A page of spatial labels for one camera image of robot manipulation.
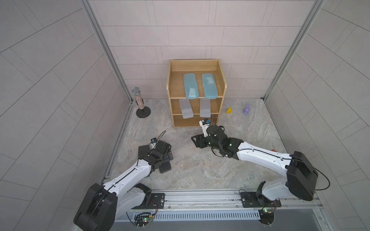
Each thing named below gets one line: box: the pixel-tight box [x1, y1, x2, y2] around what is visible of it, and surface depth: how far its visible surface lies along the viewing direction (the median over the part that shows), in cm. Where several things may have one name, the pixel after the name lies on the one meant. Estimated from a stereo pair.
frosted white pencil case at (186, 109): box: [178, 98, 194, 119], surface depth 90 cm
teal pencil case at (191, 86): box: [183, 73, 199, 100], surface depth 81 cm
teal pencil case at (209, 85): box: [201, 73, 219, 100], surface depth 83 cm
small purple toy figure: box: [243, 103, 252, 115], surface depth 109 cm
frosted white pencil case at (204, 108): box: [199, 98, 211, 118], surface depth 91 cm
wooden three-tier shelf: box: [166, 59, 228, 129], surface depth 88 cm
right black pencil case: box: [158, 161, 172, 174], surface depth 81 cm
